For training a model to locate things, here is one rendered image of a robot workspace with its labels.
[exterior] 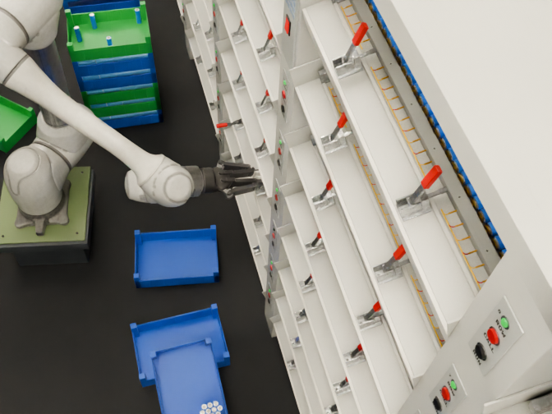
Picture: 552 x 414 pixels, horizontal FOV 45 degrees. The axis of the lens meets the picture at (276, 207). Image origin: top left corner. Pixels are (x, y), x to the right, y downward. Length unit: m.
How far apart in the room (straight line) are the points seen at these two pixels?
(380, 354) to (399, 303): 0.19
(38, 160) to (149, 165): 0.62
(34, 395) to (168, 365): 0.45
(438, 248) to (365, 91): 0.28
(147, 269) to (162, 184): 0.88
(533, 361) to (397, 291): 0.42
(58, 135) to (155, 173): 0.66
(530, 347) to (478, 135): 0.21
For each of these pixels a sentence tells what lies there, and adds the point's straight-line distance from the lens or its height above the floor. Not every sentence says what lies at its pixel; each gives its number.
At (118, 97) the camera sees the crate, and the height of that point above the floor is 0.18.
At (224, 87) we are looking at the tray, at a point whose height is 0.54.
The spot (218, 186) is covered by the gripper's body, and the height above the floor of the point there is 0.63.
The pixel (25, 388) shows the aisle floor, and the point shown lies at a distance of 2.42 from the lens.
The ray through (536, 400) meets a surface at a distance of 0.80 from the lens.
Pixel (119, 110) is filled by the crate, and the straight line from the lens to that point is 2.82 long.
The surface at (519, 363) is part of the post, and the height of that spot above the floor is 1.58.
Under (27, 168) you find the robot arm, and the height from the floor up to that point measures 0.48.
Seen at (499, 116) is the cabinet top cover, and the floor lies 1.69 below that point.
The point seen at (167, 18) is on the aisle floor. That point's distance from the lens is 3.36.
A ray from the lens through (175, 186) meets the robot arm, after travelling 1.66.
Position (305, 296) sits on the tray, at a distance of 1.66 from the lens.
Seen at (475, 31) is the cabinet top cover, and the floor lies 1.69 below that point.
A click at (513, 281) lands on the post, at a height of 1.64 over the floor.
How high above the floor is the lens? 2.19
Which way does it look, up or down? 57 degrees down
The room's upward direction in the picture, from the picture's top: 4 degrees clockwise
